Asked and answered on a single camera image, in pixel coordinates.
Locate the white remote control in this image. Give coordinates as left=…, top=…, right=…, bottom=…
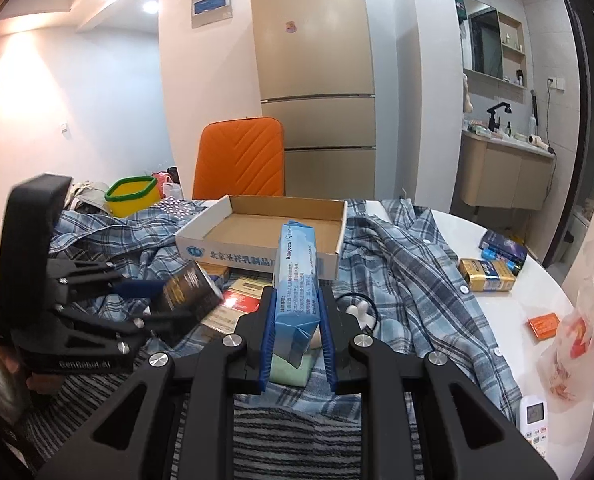
left=518, top=396, right=549, bottom=458

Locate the green cloth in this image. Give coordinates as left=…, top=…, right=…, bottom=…
left=269, top=351, right=318, bottom=388

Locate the light blue tissue pack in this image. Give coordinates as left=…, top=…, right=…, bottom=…
left=273, top=220, right=320, bottom=368

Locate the orange small packet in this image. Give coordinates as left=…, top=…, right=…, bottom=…
left=526, top=312, right=560, bottom=341

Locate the red bag on floor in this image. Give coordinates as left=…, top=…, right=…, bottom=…
left=152, top=166, right=180, bottom=198

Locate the orange chair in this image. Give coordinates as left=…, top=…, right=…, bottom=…
left=192, top=117, right=285, bottom=200

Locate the person's left hand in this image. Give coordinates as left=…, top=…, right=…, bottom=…
left=0, top=347, right=65, bottom=396

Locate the patterned purple pouch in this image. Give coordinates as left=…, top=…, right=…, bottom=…
left=156, top=197, right=207, bottom=219

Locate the black faucet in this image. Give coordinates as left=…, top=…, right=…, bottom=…
left=486, top=101, right=513, bottom=134

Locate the beige bag pile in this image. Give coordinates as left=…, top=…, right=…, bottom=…
left=65, top=181, right=109, bottom=214

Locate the yellow green-rimmed bin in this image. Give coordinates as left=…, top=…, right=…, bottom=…
left=104, top=176, right=160, bottom=218

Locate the mirror cabinet with shelves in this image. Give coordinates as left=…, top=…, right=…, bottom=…
left=458, top=0, right=528, bottom=88

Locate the bathroom vanity cabinet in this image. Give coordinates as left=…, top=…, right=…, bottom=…
left=456, top=131, right=554, bottom=210

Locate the dark blue box on table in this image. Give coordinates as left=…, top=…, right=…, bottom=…
left=478, top=230, right=528, bottom=276

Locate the beige refrigerator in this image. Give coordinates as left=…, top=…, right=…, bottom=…
left=250, top=0, right=376, bottom=198

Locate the black Face tissue pack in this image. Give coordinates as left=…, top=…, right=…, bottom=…
left=151, top=261, right=223, bottom=348

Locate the gold cigarette pack on table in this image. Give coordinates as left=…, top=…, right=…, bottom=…
left=458, top=259, right=515, bottom=292

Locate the white cardboard box tray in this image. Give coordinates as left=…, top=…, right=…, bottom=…
left=175, top=195, right=347, bottom=281

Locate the blue plaid shirt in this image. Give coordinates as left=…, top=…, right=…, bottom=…
left=45, top=200, right=522, bottom=428

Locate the clear plastic bag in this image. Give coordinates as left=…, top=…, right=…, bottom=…
left=537, top=244, right=594, bottom=412

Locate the white hair dryer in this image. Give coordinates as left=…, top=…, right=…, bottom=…
left=528, top=136, right=554, bottom=154

